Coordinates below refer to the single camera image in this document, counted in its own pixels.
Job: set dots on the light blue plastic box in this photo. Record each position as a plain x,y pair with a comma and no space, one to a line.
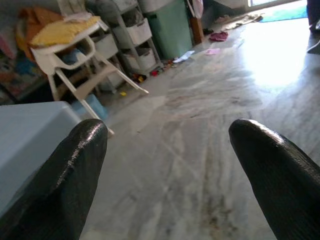
96,107

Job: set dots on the white paper sheet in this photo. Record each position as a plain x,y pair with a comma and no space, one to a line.
183,56

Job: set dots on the orange brown draped garment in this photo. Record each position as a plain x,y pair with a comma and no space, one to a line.
32,17

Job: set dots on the green laundry bin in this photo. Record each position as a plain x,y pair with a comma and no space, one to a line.
172,30

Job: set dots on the white baby high chair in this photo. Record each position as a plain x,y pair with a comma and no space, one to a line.
75,57

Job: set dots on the pink paper sheet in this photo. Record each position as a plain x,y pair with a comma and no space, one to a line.
213,51

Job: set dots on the grey drawer storage rack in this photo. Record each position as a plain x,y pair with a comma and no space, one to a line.
136,37

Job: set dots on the grey folding table white legs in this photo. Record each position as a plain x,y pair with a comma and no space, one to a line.
30,130

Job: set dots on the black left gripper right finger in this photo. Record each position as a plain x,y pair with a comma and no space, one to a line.
282,180

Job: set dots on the beige floor mat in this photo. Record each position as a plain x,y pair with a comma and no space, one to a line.
240,21

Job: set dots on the red cloth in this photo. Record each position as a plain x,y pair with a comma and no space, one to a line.
218,36

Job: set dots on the blue floor mat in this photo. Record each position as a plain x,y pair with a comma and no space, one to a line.
282,13

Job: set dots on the brown wooden post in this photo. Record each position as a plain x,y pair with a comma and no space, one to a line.
197,30

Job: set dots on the colourful play mat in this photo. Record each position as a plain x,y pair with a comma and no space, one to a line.
17,72

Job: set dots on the pink hanging garment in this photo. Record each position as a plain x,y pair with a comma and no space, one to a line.
196,7

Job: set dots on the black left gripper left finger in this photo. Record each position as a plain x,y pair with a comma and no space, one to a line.
55,180

